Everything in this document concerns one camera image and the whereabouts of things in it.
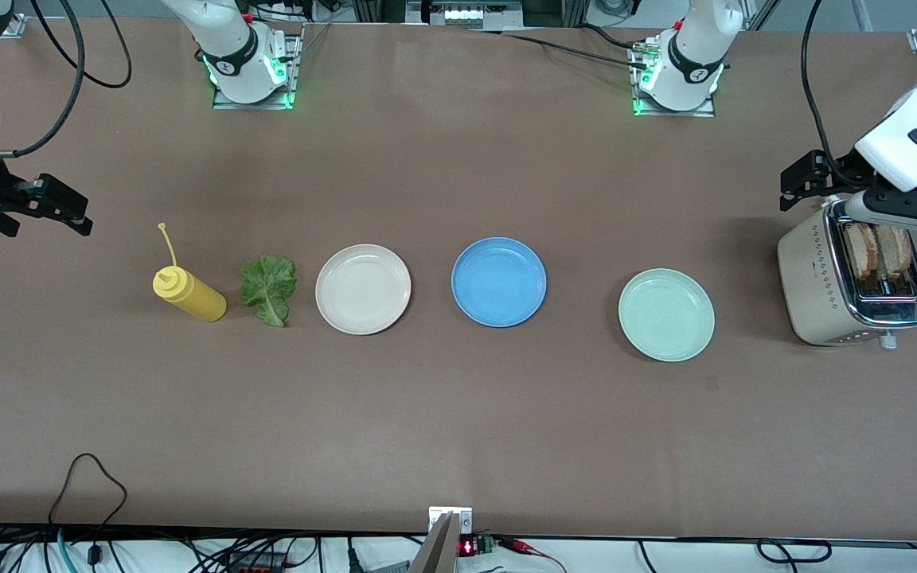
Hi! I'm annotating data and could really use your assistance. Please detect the small metal mounting bracket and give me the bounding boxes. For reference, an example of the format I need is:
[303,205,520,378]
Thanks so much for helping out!
[429,507,473,534]

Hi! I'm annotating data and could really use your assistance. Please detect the thin black looped cable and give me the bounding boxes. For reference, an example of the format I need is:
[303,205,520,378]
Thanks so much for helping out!
[49,453,128,530]

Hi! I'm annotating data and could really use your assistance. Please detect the black coiled floor cable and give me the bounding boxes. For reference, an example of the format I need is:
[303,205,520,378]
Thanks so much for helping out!
[757,539,833,563]

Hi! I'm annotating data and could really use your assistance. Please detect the toasted bread slice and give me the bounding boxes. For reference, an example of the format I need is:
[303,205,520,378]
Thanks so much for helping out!
[844,223,880,281]
[876,226,915,281]

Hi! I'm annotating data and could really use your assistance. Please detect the yellow mustard squeeze bottle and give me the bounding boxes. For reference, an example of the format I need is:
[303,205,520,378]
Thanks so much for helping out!
[153,223,228,323]

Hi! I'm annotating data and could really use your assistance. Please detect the pale green round plate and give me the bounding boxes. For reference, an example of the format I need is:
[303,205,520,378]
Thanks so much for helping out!
[618,268,716,363]

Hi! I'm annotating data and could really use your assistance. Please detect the beige chrome two-slot toaster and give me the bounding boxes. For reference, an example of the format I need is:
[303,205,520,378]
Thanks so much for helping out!
[777,199,917,351]

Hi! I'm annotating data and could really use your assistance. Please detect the lit metal equipment rack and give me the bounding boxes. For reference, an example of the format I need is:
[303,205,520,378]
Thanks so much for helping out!
[407,0,525,31]

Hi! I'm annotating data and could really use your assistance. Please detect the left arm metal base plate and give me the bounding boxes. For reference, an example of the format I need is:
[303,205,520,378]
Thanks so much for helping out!
[631,44,719,119]

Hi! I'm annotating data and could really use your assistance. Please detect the blue round plate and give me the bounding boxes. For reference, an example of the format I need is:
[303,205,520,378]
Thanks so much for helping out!
[451,236,548,328]

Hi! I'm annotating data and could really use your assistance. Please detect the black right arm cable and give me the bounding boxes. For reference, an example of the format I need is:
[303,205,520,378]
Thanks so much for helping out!
[0,0,133,160]

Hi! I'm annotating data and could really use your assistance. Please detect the beige round plate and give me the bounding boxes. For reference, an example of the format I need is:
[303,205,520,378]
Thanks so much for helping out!
[315,244,412,336]

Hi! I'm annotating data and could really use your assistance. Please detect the red black clip leads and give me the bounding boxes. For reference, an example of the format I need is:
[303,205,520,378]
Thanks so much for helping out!
[498,537,567,573]

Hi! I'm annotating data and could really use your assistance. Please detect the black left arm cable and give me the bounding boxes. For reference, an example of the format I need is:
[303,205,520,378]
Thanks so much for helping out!
[801,0,853,184]

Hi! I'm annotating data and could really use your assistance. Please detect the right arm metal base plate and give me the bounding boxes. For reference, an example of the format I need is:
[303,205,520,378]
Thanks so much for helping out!
[212,24,305,111]

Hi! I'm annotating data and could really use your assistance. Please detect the green lettuce leaf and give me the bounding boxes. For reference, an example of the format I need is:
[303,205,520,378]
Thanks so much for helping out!
[240,255,298,328]

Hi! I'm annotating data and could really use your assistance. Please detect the black cable to arm base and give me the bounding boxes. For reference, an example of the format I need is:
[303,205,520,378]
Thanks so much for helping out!
[474,24,650,69]

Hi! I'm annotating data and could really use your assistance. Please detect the grey metal camera beam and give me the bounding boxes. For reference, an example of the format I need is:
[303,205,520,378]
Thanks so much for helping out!
[409,513,459,573]

